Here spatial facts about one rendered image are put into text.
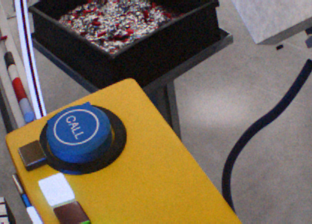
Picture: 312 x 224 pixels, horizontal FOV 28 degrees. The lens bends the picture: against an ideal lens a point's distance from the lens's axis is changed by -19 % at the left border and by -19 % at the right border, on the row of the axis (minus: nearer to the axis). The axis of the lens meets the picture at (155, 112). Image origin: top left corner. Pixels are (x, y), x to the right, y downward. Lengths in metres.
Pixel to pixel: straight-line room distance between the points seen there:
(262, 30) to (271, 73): 1.41
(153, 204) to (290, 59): 1.82
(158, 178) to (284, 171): 1.44
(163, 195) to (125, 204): 0.02
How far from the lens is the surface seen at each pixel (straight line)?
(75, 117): 0.42
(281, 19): 0.70
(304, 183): 1.79
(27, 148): 0.41
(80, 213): 0.37
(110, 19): 0.92
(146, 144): 0.41
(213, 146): 1.90
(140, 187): 0.39
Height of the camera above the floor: 1.36
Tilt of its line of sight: 42 degrees down
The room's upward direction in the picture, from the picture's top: 9 degrees counter-clockwise
